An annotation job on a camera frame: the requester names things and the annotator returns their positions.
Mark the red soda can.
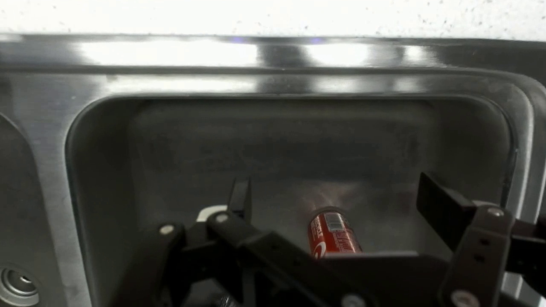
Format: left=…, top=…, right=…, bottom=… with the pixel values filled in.
left=308, top=209, right=362, bottom=258

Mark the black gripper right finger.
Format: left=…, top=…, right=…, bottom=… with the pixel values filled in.
left=417, top=173, right=546, bottom=307

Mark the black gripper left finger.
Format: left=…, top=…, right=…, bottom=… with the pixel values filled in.
left=111, top=180, right=366, bottom=307

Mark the stainless steel double sink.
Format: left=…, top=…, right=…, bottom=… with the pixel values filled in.
left=0, top=36, right=546, bottom=307

